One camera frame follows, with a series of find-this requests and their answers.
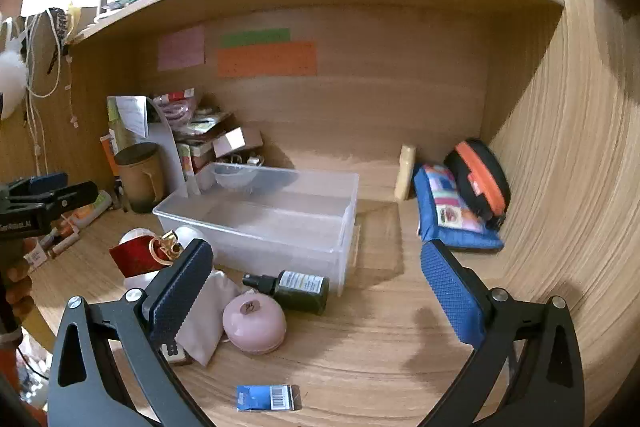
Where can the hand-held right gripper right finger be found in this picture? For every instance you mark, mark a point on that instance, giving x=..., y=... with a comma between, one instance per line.
x=452, y=292

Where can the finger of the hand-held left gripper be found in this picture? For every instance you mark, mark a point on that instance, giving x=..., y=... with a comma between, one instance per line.
x=45, y=183
x=70, y=198

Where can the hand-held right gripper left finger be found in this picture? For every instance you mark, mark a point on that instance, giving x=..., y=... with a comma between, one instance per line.
x=180, y=292

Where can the white cloth pouch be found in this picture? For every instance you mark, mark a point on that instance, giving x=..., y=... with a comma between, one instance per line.
x=210, y=312

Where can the gold ornament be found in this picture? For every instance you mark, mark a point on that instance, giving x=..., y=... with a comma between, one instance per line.
x=165, y=249

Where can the red ribbon roll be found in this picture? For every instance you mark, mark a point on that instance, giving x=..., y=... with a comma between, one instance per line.
x=130, y=257

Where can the pink round case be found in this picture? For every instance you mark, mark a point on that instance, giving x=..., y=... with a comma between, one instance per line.
x=255, y=322

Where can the dark spray bottle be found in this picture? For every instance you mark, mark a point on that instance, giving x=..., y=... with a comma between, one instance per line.
x=300, y=289

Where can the clear plastic bin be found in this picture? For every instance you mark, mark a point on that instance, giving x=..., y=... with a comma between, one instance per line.
x=280, y=217

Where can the person's left forearm orange sleeve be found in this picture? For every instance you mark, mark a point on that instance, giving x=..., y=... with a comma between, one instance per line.
x=5, y=359

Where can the wooden desktop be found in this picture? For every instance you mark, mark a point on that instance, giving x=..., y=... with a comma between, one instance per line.
x=360, y=357

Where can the person's left hand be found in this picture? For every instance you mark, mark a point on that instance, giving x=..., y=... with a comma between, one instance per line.
x=21, y=292

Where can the pile of tubes and pens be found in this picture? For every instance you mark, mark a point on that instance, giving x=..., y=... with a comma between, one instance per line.
x=80, y=219

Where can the orange booklet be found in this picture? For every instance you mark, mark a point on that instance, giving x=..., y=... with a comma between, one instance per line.
x=109, y=157

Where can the brown mug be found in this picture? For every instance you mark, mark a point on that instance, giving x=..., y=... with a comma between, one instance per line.
x=140, y=179

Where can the blue patchwork pouch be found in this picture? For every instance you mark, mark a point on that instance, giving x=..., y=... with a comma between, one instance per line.
x=450, y=212

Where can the white paper sheets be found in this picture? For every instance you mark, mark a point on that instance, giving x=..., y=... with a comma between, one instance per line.
x=127, y=117

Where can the grey bookend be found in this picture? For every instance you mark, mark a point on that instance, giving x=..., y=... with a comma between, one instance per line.
x=167, y=147

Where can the black orange zip case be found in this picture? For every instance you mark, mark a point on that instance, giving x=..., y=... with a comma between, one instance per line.
x=480, y=177

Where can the glass bowl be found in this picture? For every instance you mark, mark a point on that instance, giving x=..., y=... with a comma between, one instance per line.
x=235, y=177

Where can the cream coloured bar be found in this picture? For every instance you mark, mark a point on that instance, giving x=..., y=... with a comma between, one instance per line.
x=405, y=172

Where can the blue barcode card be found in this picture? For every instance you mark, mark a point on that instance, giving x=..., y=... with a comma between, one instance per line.
x=265, y=398

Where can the pile of small boxes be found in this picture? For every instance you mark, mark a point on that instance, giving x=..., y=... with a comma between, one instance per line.
x=200, y=127

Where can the pink cardboard box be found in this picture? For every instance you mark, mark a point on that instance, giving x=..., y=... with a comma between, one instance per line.
x=237, y=141

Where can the pink paper note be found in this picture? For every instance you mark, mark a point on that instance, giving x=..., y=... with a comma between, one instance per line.
x=181, y=48

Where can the orange paper note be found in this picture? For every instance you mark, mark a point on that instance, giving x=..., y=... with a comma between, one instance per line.
x=267, y=59

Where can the green paper note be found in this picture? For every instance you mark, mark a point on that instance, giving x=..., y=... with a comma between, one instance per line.
x=255, y=38

